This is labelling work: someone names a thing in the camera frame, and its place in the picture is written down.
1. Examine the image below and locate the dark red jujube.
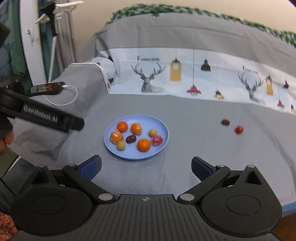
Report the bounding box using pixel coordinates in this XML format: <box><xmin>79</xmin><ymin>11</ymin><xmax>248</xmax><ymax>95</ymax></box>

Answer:
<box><xmin>125</xmin><ymin>135</ymin><xmax>137</xmax><ymax>144</ymax></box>

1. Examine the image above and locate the orange tangerine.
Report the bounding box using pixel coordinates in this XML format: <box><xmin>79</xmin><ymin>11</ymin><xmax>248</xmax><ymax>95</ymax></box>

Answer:
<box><xmin>109</xmin><ymin>130</ymin><xmax>123</xmax><ymax>145</ymax></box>
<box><xmin>137</xmin><ymin>138</ymin><xmax>151</xmax><ymax>152</ymax></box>
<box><xmin>116</xmin><ymin>121</ymin><xmax>128</xmax><ymax>133</ymax></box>
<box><xmin>130</xmin><ymin>123</ymin><xmax>142</xmax><ymax>135</ymax></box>

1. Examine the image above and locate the yellow-green small fruit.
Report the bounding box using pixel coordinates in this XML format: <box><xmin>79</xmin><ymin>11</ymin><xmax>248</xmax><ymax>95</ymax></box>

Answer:
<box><xmin>149</xmin><ymin>128</ymin><xmax>158</xmax><ymax>138</ymax></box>

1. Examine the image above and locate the person's left hand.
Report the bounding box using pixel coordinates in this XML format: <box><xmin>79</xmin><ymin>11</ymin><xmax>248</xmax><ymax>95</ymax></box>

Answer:
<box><xmin>0</xmin><ymin>131</ymin><xmax>14</xmax><ymax>155</ymax></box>

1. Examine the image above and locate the black smartphone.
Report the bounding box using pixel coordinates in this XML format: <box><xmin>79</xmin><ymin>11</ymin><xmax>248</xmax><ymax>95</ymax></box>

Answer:
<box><xmin>25</xmin><ymin>82</ymin><xmax>65</xmax><ymax>97</ymax></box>

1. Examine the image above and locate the dark red jujube date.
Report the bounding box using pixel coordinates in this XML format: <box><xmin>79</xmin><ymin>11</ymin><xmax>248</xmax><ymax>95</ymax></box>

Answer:
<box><xmin>221</xmin><ymin>119</ymin><xmax>230</xmax><ymax>126</ymax></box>

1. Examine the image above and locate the yellow small fruit in pile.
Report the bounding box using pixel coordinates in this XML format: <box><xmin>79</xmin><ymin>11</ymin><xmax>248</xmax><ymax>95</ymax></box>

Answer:
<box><xmin>116</xmin><ymin>141</ymin><xmax>125</xmax><ymax>151</ymax></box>

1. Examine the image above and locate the wrapped orange tangerine in pile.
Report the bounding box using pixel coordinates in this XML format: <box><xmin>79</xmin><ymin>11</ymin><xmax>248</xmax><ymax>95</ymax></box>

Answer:
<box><xmin>109</xmin><ymin>130</ymin><xmax>123</xmax><ymax>145</ymax></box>

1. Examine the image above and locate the red wrapped fruit in pile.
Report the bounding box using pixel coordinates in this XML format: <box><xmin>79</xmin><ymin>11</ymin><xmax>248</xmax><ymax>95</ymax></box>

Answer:
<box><xmin>152</xmin><ymin>135</ymin><xmax>163</xmax><ymax>146</ymax></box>

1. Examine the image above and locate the grey printed sofa cover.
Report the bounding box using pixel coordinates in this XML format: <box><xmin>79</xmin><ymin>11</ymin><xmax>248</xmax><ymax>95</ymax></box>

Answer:
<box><xmin>11</xmin><ymin>14</ymin><xmax>295</xmax><ymax>212</ymax></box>

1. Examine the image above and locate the green checked blanket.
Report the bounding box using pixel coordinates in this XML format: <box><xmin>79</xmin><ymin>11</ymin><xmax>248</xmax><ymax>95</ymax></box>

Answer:
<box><xmin>106</xmin><ymin>4</ymin><xmax>296</xmax><ymax>47</ymax></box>

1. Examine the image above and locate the white charging cable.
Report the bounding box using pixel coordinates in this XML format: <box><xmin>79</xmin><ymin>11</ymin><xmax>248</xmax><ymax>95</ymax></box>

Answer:
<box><xmin>42</xmin><ymin>84</ymin><xmax>79</xmax><ymax>107</ymax></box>

